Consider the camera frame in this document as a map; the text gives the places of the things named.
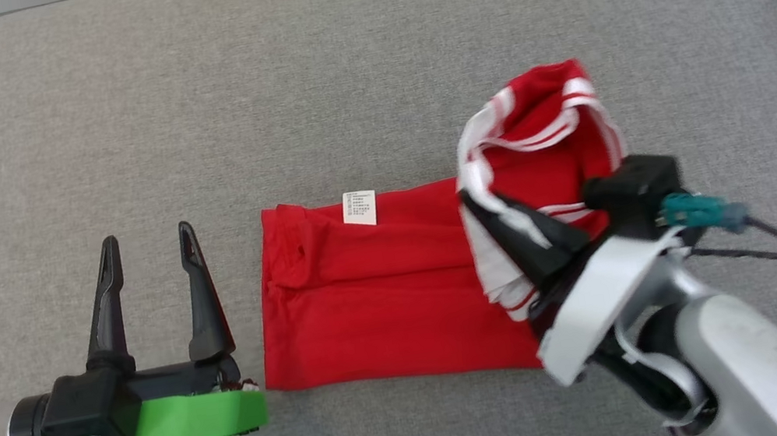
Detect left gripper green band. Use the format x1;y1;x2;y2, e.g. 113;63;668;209
0;212;272;436

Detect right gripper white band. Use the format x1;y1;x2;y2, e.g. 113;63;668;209
459;155;707;399

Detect red basketball jersey white trim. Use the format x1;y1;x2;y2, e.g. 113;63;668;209
220;52;662;414

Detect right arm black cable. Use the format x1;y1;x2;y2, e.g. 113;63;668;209
656;175;777;430

